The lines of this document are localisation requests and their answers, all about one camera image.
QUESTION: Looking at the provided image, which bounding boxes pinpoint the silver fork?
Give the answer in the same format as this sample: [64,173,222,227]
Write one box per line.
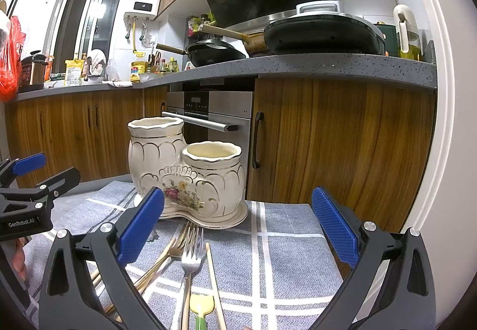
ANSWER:
[180,224,205,330]

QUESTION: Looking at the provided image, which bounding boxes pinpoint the wooden lower cabinets left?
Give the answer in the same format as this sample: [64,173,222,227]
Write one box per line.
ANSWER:
[6,85,168,188]

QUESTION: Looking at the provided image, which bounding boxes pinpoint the steel rice cooker pot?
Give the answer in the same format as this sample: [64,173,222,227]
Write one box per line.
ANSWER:
[18,50,48,93]

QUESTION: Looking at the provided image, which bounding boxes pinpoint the red plastic bag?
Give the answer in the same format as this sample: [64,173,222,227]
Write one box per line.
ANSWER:
[0,12,26,102]

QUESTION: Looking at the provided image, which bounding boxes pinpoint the gold fork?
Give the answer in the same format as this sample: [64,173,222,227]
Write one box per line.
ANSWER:
[111,222,201,323]
[103,220,195,316]

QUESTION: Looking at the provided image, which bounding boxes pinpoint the yellow snack bag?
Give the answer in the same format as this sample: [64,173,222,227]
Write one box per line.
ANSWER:
[64,59,84,86]

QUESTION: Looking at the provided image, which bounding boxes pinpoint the yellow seasoning container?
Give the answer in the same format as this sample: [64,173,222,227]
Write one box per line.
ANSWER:
[129,60,148,83]

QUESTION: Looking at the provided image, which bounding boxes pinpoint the cream ceramic utensil holder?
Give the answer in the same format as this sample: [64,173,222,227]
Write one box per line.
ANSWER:
[128,116,248,229]

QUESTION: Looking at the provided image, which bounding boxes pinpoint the wooden chopstick right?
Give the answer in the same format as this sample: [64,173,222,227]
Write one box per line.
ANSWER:
[205,242,227,330]

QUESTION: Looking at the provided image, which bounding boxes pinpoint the wooden cabinet door right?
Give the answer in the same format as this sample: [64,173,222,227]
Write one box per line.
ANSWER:
[247,78,436,232]

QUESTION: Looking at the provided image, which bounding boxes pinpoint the sliding glass window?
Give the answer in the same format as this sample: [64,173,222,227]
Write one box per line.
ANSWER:
[52,0,120,71]

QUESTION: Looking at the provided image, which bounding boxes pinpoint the stainless built-in oven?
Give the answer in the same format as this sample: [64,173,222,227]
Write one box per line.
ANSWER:
[161,90,255,200]

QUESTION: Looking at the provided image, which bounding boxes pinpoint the grey speckled countertop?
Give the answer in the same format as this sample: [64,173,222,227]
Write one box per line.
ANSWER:
[14,52,438,103]

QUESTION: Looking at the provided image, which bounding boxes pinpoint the white oil dispenser bottle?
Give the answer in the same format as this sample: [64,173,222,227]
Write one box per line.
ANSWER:
[393,4,421,60]

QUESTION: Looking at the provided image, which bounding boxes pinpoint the large black frying pan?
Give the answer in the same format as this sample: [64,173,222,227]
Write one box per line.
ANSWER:
[264,12,386,56]

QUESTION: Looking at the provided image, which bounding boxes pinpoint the yellow green handled spoon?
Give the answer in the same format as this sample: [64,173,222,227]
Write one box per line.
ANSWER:
[189,294,215,330]

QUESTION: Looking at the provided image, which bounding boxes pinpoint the black wok wooden handle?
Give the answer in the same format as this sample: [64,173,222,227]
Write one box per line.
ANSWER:
[156,39,246,67]

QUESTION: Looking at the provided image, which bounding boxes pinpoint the brown pot wooden handle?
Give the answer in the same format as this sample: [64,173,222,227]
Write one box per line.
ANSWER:
[198,24,272,57]

